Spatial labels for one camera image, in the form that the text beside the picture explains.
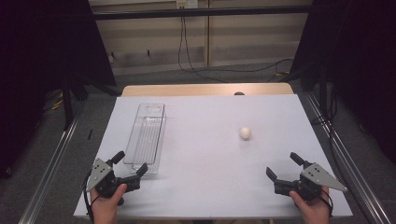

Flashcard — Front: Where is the white egg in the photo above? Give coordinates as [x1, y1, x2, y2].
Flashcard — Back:
[239, 126, 252, 141]

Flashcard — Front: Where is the long dark-edged desk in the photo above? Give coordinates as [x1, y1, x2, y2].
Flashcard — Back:
[92, 5, 312, 21]

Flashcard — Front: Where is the black metal stand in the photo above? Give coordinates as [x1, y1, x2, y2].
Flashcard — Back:
[60, 74, 92, 132]

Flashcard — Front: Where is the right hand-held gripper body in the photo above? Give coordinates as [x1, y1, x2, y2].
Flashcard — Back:
[274, 161, 348, 203]

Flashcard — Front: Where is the person's right hand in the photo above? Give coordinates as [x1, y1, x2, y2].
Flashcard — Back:
[289, 186, 332, 224]

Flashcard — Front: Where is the person's left hand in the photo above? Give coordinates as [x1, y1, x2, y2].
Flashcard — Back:
[90, 183, 129, 224]

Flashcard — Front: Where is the white wall socket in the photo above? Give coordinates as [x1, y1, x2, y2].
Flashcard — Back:
[176, 0, 199, 9]

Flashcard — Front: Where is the aluminium floor rail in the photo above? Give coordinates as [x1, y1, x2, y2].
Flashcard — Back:
[304, 92, 393, 224]
[18, 106, 85, 224]

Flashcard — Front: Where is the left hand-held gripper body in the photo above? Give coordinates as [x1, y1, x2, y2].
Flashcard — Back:
[85, 158, 142, 198]

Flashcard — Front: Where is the black curtain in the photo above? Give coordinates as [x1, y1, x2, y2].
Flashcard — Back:
[289, 0, 396, 162]
[0, 0, 118, 178]

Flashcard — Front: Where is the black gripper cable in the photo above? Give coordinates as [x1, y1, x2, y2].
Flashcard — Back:
[320, 188, 334, 217]
[83, 169, 96, 223]

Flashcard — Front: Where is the clear plastic container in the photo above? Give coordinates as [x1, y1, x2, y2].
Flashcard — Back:
[122, 103, 167, 175]

